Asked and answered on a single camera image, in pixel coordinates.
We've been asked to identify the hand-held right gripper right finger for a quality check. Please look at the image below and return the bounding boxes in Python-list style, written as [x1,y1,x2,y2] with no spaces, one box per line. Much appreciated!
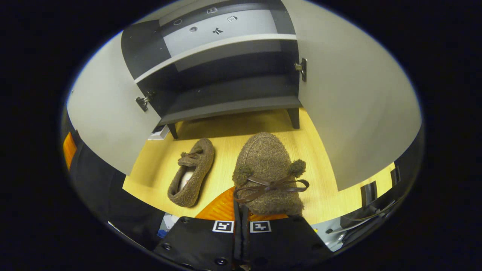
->
[243,206,334,271]

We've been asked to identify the brown fuzzy shoe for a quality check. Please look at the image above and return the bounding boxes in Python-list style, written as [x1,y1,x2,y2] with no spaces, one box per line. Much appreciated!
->
[168,138,215,207]
[232,132,310,217]

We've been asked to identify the white box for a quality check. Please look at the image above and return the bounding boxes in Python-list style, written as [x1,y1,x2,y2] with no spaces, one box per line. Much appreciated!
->
[148,124,170,140]

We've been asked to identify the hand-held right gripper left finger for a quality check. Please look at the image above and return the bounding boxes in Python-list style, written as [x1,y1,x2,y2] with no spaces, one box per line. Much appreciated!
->
[153,186,243,271]

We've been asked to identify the metal door hinge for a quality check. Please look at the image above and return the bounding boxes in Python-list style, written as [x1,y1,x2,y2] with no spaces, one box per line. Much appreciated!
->
[136,92,155,112]
[294,58,308,82]

